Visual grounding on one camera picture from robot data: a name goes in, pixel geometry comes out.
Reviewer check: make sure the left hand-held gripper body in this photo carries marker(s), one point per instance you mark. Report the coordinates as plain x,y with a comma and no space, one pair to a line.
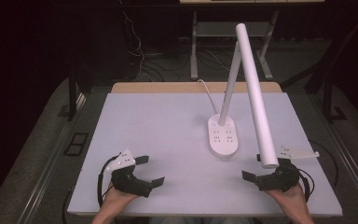
127,182

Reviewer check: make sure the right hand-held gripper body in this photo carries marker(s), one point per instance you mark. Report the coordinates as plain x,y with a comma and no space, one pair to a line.
281,179

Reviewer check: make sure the white desk lamp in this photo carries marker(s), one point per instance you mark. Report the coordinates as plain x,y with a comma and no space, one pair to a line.
223,140

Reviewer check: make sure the person's left hand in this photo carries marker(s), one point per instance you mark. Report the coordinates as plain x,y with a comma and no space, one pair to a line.
116,197

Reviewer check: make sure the person's right hand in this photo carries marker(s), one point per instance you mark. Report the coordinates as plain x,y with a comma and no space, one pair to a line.
292,199

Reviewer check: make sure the black metal stand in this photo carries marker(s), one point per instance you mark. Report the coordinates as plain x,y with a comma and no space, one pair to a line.
327,99
72,99

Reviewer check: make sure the grey metal shelf stand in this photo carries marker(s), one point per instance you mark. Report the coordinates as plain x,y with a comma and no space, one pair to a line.
194,62

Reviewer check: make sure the metal floor rail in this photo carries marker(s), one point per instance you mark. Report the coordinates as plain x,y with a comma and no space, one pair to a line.
351,161
48,174

